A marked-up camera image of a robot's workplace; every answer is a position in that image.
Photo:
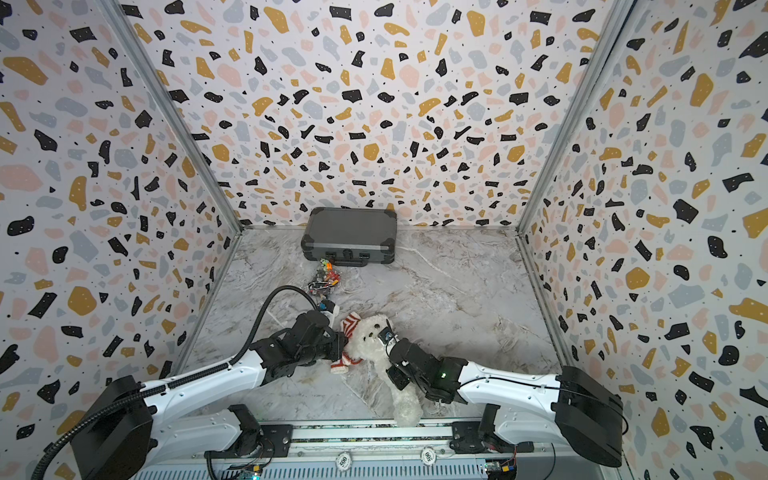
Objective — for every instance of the dark grey hard case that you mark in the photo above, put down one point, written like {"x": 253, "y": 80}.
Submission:
{"x": 350, "y": 237}

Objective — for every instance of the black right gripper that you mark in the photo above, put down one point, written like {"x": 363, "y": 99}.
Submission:
{"x": 395, "y": 346}

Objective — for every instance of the bag of colourful small parts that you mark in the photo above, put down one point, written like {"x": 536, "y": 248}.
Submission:
{"x": 326, "y": 278}

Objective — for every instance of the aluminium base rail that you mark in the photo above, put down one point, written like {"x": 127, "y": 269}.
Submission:
{"x": 436, "y": 449}

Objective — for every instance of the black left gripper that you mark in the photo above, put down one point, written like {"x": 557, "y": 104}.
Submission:
{"x": 330, "y": 342}

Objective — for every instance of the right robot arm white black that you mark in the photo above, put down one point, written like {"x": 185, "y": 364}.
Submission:
{"x": 570, "y": 406}

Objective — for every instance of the red white striped knitted sweater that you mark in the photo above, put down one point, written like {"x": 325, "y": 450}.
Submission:
{"x": 347, "y": 325}

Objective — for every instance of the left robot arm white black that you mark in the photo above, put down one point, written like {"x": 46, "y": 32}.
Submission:
{"x": 138, "y": 425}

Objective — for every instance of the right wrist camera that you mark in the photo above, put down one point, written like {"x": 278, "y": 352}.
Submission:
{"x": 387, "y": 337}

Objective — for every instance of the white teddy bear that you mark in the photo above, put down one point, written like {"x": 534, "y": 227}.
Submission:
{"x": 366, "y": 346}

